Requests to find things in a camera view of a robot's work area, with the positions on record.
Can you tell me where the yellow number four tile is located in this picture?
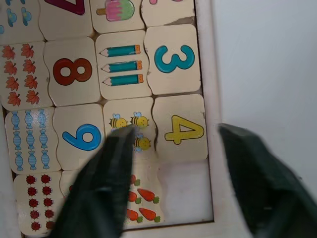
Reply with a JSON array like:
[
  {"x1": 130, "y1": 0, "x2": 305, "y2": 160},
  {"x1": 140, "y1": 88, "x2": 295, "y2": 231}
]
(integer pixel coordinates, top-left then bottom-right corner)
[{"x1": 152, "y1": 94, "x2": 209, "y2": 162}]

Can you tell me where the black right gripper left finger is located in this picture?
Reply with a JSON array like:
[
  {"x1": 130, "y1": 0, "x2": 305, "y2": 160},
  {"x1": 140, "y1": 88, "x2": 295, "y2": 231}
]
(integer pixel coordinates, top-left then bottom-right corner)
[{"x1": 48, "y1": 124, "x2": 136, "y2": 238}]

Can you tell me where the blue number nine tile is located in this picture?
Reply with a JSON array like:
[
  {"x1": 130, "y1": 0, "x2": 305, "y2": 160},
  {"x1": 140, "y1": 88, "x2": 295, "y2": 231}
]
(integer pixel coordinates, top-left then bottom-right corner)
[{"x1": 52, "y1": 103, "x2": 107, "y2": 171}]

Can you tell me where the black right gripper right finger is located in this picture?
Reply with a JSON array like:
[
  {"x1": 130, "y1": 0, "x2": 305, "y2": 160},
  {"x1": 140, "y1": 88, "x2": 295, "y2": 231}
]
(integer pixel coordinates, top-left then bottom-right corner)
[{"x1": 217, "y1": 123, "x2": 317, "y2": 238}]

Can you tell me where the teal number three tile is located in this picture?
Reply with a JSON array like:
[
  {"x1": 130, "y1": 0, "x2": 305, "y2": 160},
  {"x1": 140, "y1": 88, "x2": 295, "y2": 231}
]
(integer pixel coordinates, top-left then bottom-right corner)
[{"x1": 144, "y1": 24, "x2": 203, "y2": 96}]

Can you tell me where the orange leaves picture tile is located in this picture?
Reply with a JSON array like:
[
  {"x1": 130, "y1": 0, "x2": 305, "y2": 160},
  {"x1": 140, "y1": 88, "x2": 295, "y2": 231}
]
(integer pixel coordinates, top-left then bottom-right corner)
[{"x1": 0, "y1": 41, "x2": 54, "y2": 112}]

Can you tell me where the red ladybugs picture tile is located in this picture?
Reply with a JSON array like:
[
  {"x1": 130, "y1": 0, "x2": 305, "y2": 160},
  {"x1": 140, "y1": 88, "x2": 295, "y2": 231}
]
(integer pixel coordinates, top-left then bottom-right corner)
[{"x1": 13, "y1": 171, "x2": 65, "y2": 237}]

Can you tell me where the pink number tile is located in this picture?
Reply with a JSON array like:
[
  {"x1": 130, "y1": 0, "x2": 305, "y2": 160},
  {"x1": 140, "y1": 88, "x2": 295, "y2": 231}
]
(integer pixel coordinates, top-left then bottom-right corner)
[{"x1": 140, "y1": 0, "x2": 196, "y2": 28}]

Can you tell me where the ice cream picture tile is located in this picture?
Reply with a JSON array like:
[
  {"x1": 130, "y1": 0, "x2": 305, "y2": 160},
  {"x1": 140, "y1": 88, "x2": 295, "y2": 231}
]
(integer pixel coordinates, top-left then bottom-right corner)
[{"x1": 89, "y1": 0, "x2": 146, "y2": 34}]

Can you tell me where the brown number eight tile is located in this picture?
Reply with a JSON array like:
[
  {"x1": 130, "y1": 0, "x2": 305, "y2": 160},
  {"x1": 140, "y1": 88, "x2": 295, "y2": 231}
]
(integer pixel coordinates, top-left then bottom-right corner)
[{"x1": 43, "y1": 37, "x2": 102, "y2": 107}]

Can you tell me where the bees picture tile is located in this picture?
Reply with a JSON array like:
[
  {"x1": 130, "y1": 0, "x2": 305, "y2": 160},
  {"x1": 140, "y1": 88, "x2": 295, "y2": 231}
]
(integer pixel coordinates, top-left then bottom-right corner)
[{"x1": 103, "y1": 97, "x2": 158, "y2": 161}]

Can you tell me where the orange carrots picture tile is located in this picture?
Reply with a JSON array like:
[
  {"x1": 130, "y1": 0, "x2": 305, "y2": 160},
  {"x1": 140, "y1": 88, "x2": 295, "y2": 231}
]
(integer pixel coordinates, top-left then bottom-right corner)
[{"x1": 123, "y1": 158, "x2": 165, "y2": 226}]

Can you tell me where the blue candies picture tile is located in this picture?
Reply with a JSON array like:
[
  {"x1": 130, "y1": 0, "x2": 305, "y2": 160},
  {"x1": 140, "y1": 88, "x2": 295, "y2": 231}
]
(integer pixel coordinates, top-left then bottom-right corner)
[{"x1": 4, "y1": 107, "x2": 61, "y2": 175}]

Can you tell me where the teal pencils picture tile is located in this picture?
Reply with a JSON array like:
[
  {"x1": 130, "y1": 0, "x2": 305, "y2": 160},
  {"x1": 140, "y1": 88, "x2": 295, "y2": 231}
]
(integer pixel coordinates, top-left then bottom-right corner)
[{"x1": 95, "y1": 30, "x2": 152, "y2": 100}]

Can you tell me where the blue hats picture tile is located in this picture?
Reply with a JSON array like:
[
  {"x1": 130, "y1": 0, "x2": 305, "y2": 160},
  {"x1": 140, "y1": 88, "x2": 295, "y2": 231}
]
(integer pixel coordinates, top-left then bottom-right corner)
[{"x1": 0, "y1": 0, "x2": 46, "y2": 46}]

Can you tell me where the purple number seven tile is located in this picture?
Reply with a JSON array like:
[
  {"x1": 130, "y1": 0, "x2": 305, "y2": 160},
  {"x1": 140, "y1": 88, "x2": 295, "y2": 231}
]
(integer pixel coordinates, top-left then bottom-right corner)
[{"x1": 38, "y1": 0, "x2": 94, "y2": 41}]

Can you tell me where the red number ten tile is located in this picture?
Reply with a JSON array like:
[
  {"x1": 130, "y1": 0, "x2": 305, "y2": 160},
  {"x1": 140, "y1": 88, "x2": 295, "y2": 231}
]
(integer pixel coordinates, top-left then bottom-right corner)
[{"x1": 60, "y1": 169, "x2": 85, "y2": 199}]

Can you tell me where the white wooden puzzle board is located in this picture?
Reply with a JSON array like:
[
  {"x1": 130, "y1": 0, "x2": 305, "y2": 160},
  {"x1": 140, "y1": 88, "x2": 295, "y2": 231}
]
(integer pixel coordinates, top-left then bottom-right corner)
[{"x1": 0, "y1": 0, "x2": 253, "y2": 238}]

